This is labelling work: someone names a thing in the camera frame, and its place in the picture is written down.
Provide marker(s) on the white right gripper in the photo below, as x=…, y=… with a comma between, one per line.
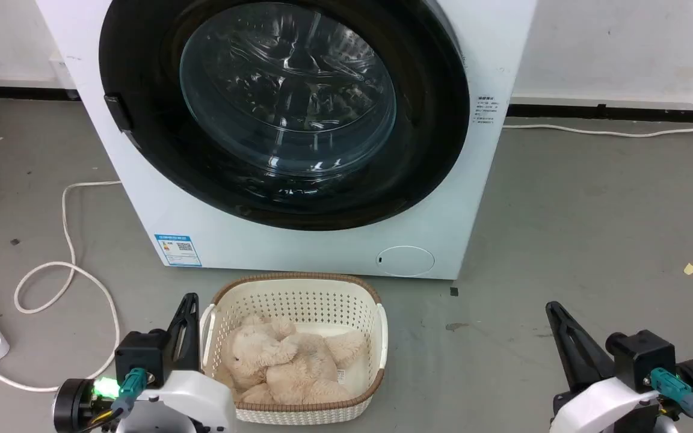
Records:
x=599, y=406

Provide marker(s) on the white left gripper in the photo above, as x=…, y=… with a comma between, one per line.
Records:
x=202, y=400

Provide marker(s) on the white front-loading washing machine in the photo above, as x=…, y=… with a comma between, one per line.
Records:
x=298, y=246

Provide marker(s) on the black round glass washer door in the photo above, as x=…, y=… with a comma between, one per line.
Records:
x=142, y=150

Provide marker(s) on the blue energy label sticker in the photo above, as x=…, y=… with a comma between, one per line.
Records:
x=178, y=249

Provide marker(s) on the beige teddy bear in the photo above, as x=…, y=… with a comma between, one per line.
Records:
x=286, y=367

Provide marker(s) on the cream laundry basket brown rim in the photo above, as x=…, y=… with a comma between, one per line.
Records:
x=298, y=297

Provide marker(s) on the round white filter cover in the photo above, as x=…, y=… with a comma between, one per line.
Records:
x=406, y=261

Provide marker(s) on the small text label sticker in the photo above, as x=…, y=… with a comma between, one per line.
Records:
x=486, y=109

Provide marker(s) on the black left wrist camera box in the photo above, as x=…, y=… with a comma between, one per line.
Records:
x=142, y=355

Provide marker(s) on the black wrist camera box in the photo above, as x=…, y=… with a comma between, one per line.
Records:
x=142, y=355
x=641, y=358

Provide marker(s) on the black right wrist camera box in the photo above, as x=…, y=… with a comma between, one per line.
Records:
x=641, y=358

